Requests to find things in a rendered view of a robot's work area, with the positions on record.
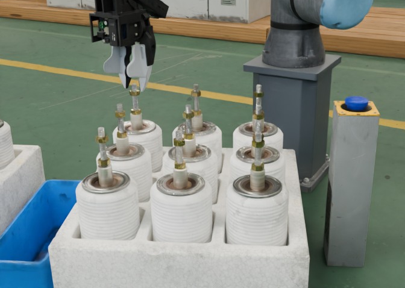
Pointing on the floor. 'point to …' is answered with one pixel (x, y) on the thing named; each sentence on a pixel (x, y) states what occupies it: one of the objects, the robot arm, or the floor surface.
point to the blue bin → (35, 235)
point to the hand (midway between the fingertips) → (136, 82)
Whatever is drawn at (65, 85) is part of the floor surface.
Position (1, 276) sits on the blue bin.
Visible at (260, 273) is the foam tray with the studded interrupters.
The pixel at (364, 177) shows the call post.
